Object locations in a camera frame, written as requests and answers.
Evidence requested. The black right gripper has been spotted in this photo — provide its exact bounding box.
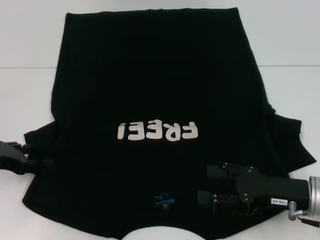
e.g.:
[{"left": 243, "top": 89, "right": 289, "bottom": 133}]
[{"left": 197, "top": 162, "right": 311, "bottom": 215}]

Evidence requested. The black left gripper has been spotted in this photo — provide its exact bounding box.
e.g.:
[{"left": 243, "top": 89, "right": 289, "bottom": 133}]
[{"left": 0, "top": 140, "right": 54, "bottom": 176}]

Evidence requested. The black T-shirt with white lettering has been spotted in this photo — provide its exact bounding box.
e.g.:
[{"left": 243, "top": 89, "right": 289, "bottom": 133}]
[{"left": 21, "top": 7, "right": 316, "bottom": 240}]

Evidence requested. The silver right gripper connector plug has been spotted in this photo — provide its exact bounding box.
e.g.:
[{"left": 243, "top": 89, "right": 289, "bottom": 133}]
[{"left": 287, "top": 201, "right": 310, "bottom": 222}]

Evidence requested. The dark right gripper cable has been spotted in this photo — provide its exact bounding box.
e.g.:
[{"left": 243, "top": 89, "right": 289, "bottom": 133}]
[{"left": 298, "top": 216, "right": 320, "bottom": 226}]

